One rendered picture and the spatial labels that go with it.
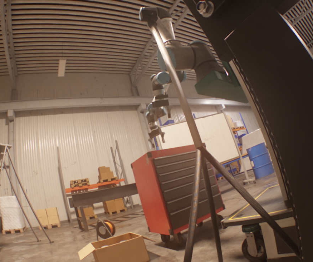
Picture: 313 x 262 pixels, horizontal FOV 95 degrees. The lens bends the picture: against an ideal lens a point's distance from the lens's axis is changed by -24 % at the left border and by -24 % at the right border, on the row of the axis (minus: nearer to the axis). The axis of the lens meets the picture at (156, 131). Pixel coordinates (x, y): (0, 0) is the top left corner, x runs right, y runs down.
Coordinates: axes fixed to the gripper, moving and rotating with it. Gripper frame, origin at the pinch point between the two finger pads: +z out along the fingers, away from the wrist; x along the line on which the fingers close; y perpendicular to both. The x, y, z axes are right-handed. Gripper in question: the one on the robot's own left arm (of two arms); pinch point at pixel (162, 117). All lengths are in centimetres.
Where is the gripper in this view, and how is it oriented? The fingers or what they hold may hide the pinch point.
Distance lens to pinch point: 150.9
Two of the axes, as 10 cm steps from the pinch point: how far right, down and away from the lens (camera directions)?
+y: -5.3, -0.1, 8.5
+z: 1.6, 9.8, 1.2
